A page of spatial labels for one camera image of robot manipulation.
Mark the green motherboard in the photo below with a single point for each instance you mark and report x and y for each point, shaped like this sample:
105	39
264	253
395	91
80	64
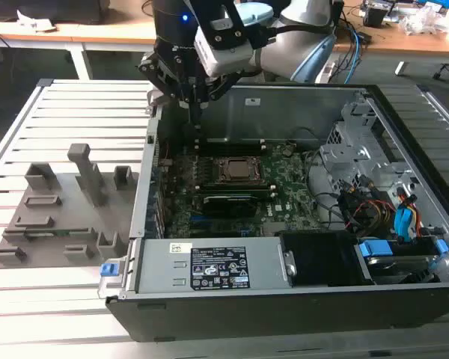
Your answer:
284	194

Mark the blue case latch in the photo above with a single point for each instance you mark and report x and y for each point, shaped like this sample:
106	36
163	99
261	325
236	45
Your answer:
109	270

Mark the white power strip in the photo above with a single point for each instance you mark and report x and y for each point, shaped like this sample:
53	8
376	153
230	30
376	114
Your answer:
325	72

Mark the silver coin battery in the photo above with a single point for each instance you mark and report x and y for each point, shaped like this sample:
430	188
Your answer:
289	152

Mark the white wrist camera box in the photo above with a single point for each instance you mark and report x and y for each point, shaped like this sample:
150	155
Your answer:
224	60

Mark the hard disk in blue carrier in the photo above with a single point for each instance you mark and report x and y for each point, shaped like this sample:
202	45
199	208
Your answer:
376	248

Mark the CPU socket metal frame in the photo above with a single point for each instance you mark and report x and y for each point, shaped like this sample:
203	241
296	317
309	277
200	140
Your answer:
217	170

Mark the black fan shroud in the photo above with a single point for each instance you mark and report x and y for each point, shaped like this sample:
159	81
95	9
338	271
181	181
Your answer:
322	258

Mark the clear plastic bags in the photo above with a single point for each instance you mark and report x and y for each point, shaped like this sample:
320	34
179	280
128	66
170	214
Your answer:
423	20

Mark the green RAM stick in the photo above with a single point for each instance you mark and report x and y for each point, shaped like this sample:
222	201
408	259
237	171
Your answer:
56	234
234	141

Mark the grey parts rack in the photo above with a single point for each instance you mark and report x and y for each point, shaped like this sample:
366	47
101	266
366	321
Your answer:
60	209

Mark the black graphics card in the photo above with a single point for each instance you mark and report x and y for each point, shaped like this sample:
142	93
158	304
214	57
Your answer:
230	205

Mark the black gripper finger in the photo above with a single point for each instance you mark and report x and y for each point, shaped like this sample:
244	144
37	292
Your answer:
222	88
161	75

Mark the black RAM slot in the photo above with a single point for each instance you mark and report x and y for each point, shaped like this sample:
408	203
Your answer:
232	150
234	185
234	191

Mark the crumpled white paper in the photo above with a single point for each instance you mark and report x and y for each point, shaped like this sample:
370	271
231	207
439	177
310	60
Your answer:
33	22

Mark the open black PC case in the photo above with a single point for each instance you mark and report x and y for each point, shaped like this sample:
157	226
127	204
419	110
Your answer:
247	318

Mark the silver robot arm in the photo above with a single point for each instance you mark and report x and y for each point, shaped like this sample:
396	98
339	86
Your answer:
292	48

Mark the metal drive cage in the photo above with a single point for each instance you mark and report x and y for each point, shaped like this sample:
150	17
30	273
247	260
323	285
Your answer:
344	153

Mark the wooden desk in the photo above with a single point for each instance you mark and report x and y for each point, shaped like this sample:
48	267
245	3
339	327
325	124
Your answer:
97	31

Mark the grey power supply unit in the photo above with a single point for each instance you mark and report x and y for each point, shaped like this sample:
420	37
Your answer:
164	269

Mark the small black device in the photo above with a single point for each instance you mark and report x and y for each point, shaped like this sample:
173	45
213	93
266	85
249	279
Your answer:
376	15

